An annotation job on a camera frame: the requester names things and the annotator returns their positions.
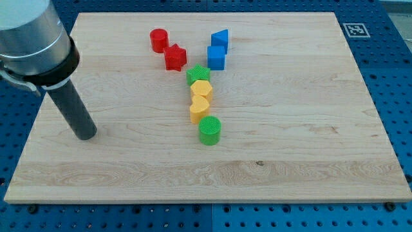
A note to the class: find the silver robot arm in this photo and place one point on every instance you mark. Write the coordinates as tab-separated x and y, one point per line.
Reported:
36	50

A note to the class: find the wooden board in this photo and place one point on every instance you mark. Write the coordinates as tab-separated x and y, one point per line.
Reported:
298	122

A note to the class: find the yellow heart block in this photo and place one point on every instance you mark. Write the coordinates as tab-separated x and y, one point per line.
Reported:
199	109

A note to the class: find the green cylinder block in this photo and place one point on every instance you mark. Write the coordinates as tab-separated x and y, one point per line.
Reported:
209	130

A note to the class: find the yellow hexagon block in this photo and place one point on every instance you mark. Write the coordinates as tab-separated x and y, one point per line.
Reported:
202	88

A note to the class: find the green star block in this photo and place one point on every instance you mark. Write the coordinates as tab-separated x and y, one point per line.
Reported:
198	72

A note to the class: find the blue cube block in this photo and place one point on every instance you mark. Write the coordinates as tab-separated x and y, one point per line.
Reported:
216	57

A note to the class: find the red star block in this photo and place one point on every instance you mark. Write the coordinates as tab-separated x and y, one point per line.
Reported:
175	57

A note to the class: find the blue triangle block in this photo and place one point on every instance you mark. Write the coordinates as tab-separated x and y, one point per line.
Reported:
221	38

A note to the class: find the red cylinder block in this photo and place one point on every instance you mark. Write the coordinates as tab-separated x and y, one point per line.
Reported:
159	40

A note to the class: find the dark cylindrical pusher stick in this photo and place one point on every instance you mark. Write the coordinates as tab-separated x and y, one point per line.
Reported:
71	106

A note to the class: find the white fiducial marker tag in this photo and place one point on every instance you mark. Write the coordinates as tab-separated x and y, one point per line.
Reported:
356	30

